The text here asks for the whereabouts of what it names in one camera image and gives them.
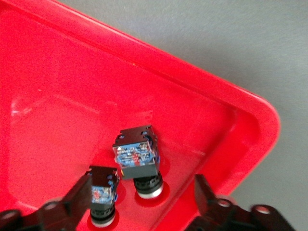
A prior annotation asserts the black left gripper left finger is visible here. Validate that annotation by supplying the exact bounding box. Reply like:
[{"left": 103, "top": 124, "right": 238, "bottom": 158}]
[{"left": 0, "top": 174, "right": 93, "bottom": 231}]

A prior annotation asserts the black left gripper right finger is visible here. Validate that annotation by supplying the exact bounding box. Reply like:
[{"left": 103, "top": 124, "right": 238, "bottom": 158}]
[{"left": 187, "top": 174, "right": 296, "bottom": 231}]

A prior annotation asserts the red plastic tray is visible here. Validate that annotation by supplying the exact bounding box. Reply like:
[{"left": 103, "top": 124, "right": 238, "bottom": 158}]
[{"left": 0, "top": 0, "right": 282, "bottom": 231}]

